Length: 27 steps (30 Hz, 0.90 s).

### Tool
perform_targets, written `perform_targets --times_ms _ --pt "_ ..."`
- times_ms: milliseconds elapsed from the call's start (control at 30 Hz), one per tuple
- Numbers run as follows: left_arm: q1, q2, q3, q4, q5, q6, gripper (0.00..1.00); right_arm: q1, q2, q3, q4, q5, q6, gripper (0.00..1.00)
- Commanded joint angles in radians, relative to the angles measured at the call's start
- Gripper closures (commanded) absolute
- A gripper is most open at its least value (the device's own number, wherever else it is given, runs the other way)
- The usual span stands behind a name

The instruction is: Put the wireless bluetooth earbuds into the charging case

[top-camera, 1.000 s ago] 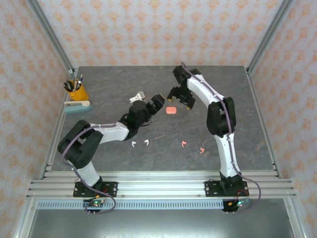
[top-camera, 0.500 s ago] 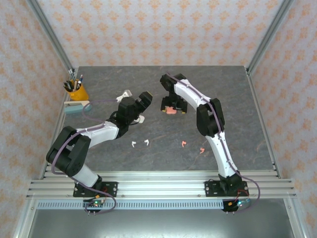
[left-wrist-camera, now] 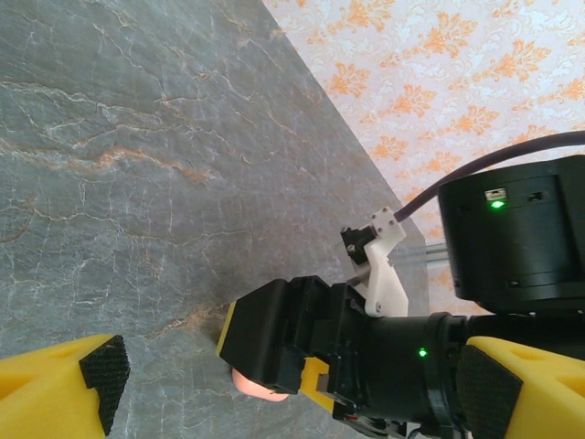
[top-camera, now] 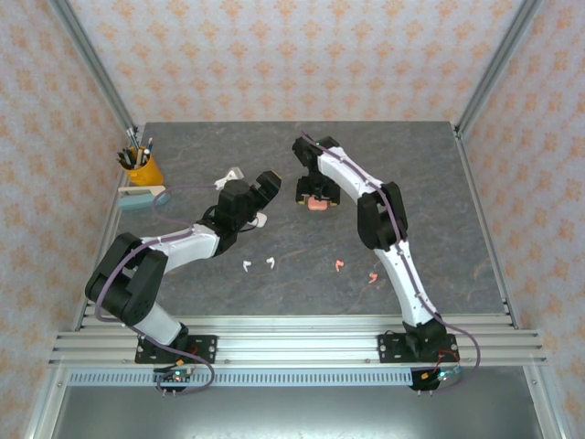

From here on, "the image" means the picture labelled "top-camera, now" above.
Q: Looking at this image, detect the yellow metal pen cup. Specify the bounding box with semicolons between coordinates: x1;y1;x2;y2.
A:
119;145;165;187

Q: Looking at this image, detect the blue and beige stapler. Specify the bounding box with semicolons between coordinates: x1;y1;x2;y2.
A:
117;184;171;212

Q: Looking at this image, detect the small green controller board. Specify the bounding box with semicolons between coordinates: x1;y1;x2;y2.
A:
413;365;463;393
153;365;196;395

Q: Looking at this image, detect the grey sheet metal panel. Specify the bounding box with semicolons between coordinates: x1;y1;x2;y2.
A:
25;365;566;439

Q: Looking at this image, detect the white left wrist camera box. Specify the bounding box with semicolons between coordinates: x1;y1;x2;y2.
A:
213;166;246;191

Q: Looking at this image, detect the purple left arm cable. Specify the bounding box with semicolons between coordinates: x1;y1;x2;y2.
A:
93;182;225;398

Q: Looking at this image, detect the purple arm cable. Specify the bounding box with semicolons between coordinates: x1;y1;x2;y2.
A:
93;182;225;398
299;130;484;397

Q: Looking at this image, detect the aluminium table side rail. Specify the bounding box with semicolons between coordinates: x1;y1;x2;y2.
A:
452;122;522;330
70;132;144;331

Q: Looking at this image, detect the aluminium mounting rail beam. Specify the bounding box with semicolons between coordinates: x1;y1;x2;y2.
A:
48;315;549;369

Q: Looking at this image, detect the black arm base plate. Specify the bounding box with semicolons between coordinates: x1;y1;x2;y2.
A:
377;333;458;365
134;335;218;365

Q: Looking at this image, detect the grey slotted cable duct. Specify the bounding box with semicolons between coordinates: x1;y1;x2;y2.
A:
68;370;412;388

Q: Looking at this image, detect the aluminium frame post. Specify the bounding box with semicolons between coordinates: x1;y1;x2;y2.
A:
48;0;138;134
456;0;545;134

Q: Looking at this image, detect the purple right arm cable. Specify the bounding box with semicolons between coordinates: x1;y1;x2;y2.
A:
299;130;484;397

